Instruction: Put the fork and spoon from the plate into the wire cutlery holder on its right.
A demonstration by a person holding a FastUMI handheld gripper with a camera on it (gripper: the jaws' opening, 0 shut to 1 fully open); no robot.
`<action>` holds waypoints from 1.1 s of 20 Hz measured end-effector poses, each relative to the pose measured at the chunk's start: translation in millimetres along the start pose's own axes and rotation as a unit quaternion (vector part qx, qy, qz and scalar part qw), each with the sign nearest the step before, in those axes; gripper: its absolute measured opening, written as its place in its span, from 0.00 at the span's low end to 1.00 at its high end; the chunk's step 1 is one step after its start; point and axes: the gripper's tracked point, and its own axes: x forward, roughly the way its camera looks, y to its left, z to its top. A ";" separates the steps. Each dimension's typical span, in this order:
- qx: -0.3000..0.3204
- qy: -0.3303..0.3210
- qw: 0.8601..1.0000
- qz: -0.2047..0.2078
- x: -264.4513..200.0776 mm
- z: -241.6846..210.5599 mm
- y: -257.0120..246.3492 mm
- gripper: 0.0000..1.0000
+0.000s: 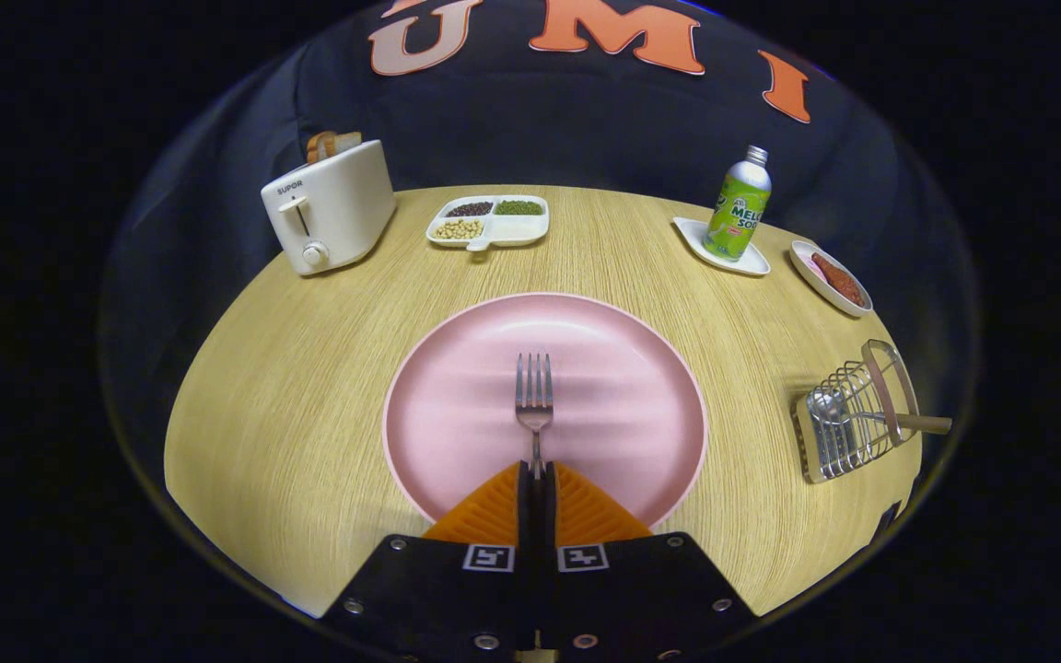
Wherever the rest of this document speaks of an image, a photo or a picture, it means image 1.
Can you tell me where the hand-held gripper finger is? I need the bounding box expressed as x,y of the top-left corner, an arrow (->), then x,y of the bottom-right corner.
535,460 -> 760,663
321,460 -> 541,663

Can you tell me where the wooden-handled metal fork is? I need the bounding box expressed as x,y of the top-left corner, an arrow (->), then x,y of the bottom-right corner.
515,353 -> 555,480

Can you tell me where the wooden-handled metal spoon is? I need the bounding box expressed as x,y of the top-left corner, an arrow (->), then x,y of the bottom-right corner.
807,388 -> 953,436

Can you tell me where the pink plate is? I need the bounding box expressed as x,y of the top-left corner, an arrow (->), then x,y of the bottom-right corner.
382,293 -> 709,529

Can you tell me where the white divided dish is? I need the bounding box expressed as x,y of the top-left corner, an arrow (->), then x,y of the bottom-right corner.
426,194 -> 551,252

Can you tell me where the white square coaster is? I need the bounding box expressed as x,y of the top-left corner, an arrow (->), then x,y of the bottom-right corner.
672,216 -> 771,277

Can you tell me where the green soda bottle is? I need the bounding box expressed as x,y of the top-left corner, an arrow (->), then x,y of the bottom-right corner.
702,145 -> 773,262

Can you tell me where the white round food plate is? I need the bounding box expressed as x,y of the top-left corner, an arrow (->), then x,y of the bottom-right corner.
789,239 -> 874,320

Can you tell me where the white toaster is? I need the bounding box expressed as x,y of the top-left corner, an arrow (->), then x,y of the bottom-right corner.
261,139 -> 397,277

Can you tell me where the brown fried meat piece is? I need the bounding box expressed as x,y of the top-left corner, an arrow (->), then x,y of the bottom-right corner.
811,253 -> 866,308

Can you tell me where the black backdrop cloth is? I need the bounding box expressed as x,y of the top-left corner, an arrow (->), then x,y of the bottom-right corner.
98,0 -> 983,553

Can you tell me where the metal wire basket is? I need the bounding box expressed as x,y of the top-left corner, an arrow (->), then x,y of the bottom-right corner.
793,339 -> 921,484

